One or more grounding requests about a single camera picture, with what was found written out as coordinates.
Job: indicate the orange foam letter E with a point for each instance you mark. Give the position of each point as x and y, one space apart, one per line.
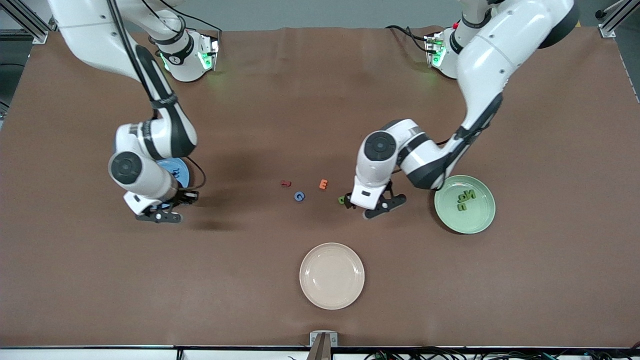
323 184

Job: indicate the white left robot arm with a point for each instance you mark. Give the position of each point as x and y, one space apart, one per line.
490 55

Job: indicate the aluminium frame post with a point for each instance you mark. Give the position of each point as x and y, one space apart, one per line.
607 31
37 35

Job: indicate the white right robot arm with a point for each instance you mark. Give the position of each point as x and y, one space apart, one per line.
145 175

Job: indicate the green plate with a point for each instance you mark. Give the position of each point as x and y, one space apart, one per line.
470 220

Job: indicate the green letter M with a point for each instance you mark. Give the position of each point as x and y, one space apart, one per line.
470 194

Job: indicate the grey metal camera mount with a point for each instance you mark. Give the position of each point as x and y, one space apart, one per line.
323 340

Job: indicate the blue foam letter G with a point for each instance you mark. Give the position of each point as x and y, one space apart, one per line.
302 197

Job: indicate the blue foam letter E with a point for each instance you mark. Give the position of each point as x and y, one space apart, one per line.
176 173

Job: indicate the blue plate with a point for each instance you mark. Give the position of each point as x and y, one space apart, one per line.
184 166

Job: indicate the brown table cover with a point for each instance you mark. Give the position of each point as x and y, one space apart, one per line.
320 100

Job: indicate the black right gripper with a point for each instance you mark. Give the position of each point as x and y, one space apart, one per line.
183 197

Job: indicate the beige plate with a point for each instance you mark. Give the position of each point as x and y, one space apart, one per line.
332 276

